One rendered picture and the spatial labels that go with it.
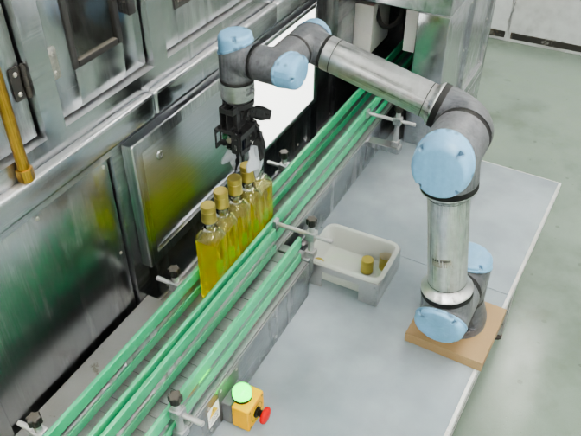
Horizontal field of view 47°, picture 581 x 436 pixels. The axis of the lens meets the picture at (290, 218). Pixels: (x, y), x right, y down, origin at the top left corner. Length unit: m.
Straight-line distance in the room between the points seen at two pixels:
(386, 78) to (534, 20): 3.79
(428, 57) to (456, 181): 1.09
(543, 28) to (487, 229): 3.18
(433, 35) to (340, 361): 1.12
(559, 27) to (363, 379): 3.84
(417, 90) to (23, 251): 0.83
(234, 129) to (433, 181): 0.47
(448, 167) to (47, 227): 0.76
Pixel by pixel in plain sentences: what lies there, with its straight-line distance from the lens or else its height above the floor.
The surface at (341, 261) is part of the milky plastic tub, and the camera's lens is 1.94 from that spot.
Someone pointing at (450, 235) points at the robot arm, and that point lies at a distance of 1.40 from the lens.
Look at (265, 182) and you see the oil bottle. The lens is 1.70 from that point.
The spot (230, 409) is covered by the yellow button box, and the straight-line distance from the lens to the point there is 1.56.
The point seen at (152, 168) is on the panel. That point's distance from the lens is 1.52.
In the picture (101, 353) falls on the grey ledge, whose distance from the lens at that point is 1.62.
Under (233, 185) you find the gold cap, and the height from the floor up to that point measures 1.15.
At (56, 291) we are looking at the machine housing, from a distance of 1.46.
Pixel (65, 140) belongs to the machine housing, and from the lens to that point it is 1.32.
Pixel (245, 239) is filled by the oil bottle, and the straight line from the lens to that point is 1.67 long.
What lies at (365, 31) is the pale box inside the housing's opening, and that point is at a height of 1.08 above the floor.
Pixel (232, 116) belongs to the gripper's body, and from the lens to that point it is 1.47.
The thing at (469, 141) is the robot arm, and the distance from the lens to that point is 1.29.
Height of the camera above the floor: 2.08
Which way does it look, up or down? 39 degrees down
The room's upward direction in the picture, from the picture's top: straight up
